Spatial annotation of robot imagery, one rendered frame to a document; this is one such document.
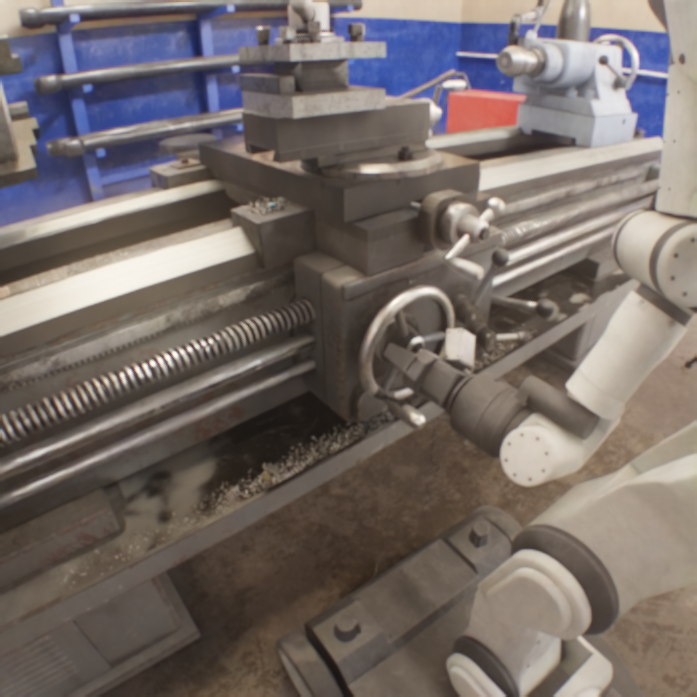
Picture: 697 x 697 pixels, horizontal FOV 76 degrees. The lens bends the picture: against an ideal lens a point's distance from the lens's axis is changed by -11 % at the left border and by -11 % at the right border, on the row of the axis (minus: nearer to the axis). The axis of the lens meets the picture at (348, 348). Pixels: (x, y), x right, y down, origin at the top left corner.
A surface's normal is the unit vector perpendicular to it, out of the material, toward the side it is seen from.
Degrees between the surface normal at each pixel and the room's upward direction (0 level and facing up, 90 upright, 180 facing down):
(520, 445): 62
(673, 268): 77
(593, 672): 0
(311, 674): 18
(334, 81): 90
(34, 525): 0
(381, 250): 90
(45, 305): 36
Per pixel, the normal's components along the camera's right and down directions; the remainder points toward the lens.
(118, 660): 0.61, 0.43
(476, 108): -0.53, 0.48
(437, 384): -0.62, -0.25
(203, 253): 0.35, -0.42
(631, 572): -0.82, 0.33
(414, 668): -0.01, -0.83
